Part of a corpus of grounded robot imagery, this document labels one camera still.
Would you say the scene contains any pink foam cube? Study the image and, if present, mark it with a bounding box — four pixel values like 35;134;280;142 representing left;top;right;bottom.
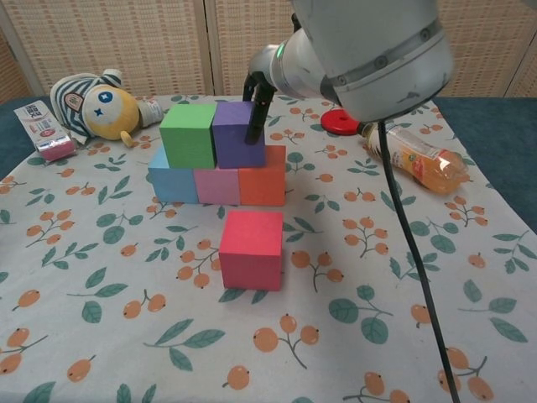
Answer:
192;167;242;207

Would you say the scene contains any orange drink plastic bottle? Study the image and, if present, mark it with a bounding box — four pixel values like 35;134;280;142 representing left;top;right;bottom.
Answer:
358;121;470;196

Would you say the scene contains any green foam cube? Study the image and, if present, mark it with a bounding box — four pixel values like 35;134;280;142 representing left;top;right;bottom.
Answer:
159;103;217;170

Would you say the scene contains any orange foam cube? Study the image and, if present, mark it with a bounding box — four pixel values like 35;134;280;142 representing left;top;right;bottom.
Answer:
237;144;288;207

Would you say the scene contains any white pink toothpaste box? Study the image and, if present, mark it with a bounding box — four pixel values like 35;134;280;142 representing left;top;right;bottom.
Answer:
13;99;79;163

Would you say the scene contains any yellow striped plush toy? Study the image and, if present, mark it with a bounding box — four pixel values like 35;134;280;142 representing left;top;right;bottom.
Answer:
50;68;141;148

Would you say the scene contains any red round disc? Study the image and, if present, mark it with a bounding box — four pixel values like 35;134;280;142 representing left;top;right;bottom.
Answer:
321;109;364;136

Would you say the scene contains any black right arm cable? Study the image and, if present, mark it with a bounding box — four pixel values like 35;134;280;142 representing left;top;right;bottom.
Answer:
375;119;462;403

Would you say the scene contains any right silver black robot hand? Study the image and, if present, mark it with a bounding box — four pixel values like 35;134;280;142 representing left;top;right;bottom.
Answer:
242;44;290;146

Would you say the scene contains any woven bamboo folding screen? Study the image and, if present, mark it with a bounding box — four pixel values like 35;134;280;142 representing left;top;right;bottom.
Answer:
0;0;537;102

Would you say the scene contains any blue foam cube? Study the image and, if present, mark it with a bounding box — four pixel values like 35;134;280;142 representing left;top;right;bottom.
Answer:
148;149;199;204

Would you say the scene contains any small white plastic bottle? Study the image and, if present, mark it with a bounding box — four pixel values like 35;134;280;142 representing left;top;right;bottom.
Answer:
136;97;164;128

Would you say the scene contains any floral fruit print tablecloth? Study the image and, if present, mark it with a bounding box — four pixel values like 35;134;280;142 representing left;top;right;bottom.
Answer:
0;94;537;403

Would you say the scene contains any purple foam cube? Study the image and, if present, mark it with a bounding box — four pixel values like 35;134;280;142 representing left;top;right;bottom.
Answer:
211;100;268;170

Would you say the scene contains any red foam cube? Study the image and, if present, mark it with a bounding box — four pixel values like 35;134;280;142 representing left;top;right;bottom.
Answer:
218;211;284;291

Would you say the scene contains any teal table cover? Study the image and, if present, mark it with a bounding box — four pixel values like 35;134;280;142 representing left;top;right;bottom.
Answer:
0;95;537;236

